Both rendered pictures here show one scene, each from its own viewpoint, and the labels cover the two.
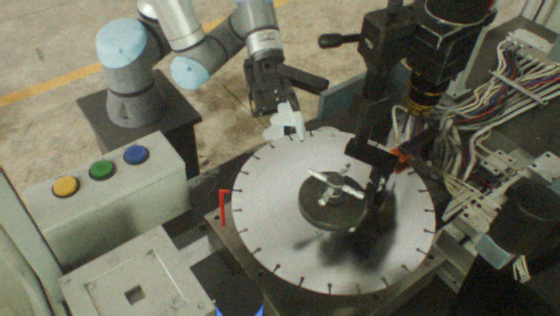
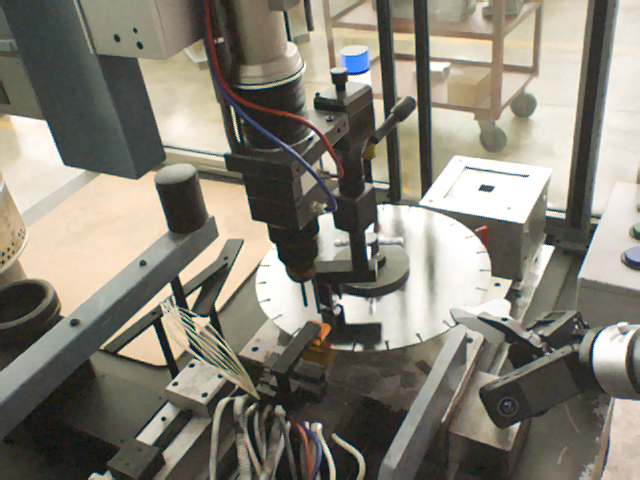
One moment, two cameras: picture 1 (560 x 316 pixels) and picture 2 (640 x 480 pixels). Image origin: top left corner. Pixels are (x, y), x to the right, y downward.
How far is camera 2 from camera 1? 124 cm
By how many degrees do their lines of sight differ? 95
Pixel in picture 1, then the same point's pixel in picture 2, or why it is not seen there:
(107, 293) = (506, 181)
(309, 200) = (390, 249)
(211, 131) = not seen: outside the picture
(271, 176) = (449, 261)
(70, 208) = (621, 200)
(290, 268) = not seen: hidden behind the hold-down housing
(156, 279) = (481, 199)
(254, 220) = (430, 224)
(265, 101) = (541, 319)
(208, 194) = not seen: hidden behind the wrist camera
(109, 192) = (608, 223)
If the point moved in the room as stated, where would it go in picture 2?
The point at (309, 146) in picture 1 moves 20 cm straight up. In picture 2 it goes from (435, 308) to (431, 173)
